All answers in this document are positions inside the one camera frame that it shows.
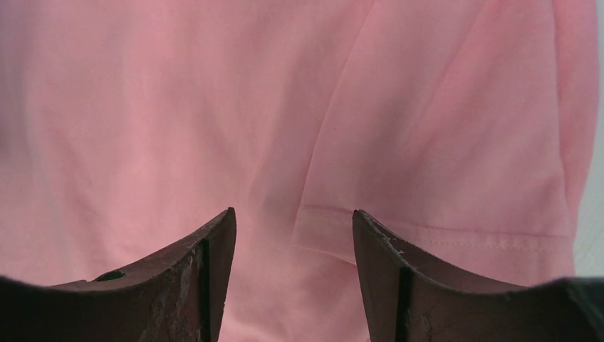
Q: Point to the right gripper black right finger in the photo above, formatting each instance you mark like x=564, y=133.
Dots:
x=412, y=295

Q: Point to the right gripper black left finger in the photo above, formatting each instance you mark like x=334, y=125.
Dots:
x=177, y=293

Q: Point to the light pink t-shirt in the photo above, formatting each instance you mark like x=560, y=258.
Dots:
x=467, y=127

